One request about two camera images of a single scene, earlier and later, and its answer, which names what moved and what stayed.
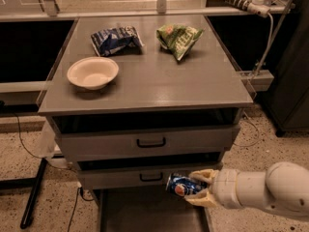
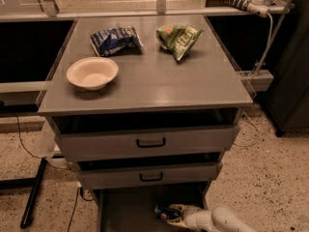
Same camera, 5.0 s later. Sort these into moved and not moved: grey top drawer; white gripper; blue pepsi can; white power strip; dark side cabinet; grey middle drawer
Moved: white gripper; blue pepsi can
Not moved: grey top drawer; white power strip; dark side cabinet; grey middle drawer
